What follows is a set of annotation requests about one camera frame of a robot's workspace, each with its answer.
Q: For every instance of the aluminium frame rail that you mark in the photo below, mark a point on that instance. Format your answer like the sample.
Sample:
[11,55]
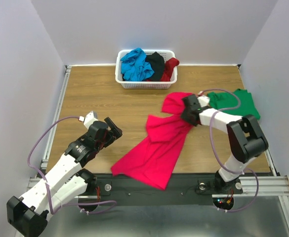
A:
[51,133]
[271,183]

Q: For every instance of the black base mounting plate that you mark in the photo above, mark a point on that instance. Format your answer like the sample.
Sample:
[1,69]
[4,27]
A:
[182,189]

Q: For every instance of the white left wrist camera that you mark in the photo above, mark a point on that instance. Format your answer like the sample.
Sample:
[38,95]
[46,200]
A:
[89,119]

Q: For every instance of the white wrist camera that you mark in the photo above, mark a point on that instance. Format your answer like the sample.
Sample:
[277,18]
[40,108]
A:
[89,119]
[202,99]

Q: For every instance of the aluminium frame rail left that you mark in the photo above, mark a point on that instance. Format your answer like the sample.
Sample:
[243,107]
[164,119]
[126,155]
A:
[51,133]

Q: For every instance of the blue t shirt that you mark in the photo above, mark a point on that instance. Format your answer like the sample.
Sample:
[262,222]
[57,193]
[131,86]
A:
[134,66]

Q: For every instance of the dark red t shirt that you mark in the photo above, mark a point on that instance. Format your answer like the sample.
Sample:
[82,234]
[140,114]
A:
[169,67]

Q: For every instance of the black t shirt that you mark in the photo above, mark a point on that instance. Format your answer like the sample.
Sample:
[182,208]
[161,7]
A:
[157,64]

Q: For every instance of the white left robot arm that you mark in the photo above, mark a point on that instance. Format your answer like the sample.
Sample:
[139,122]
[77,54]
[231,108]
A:
[29,214]

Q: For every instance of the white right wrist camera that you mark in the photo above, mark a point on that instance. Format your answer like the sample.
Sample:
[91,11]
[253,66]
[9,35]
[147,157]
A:
[202,99]

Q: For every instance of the aluminium frame rail right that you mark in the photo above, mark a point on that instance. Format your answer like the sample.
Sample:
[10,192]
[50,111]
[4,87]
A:
[271,183]

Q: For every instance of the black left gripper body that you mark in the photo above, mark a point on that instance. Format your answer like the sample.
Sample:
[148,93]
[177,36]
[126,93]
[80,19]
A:
[109,138]

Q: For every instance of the white plastic basket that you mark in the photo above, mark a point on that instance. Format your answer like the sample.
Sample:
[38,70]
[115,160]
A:
[166,54]

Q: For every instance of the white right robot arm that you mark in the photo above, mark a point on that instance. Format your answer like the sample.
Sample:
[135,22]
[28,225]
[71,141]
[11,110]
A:
[245,135]

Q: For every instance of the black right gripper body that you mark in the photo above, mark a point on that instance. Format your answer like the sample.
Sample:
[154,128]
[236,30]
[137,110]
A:
[187,114]

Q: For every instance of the pink red t shirt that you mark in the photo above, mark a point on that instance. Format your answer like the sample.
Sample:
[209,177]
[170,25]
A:
[152,161]

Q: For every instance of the green folded t shirt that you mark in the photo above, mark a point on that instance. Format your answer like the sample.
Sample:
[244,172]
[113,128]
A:
[225,100]

